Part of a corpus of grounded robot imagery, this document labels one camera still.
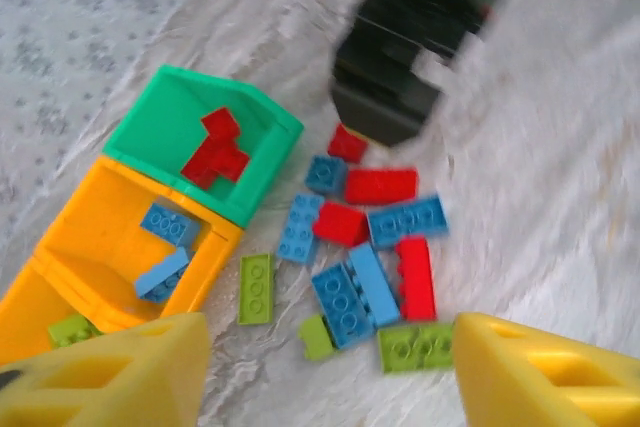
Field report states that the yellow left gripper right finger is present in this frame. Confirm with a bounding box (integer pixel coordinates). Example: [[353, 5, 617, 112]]
[[452, 311, 640, 427]]

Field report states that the orange plastic bin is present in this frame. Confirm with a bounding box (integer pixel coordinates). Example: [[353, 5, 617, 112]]
[[0, 255, 164, 368], [33, 154, 245, 322]]

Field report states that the green plastic bin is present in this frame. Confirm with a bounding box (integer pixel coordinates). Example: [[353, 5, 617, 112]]
[[102, 64, 305, 229]]

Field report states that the small lime green lego brick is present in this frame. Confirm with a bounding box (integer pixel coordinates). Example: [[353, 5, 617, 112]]
[[298, 314, 335, 362]]

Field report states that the small red lego brick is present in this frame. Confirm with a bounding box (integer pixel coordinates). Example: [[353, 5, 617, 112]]
[[327, 122, 370, 165], [217, 142, 251, 183], [200, 107, 242, 142]]

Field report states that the lime green lego plate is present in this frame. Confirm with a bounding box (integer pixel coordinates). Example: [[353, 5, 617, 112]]
[[237, 252, 277, 326]]

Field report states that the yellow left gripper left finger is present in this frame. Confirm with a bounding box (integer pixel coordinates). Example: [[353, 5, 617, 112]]
[[0, 311, 211, 427]]

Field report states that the small blue lego brick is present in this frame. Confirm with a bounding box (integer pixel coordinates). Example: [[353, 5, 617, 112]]
[[304, 154, 349, 196]]

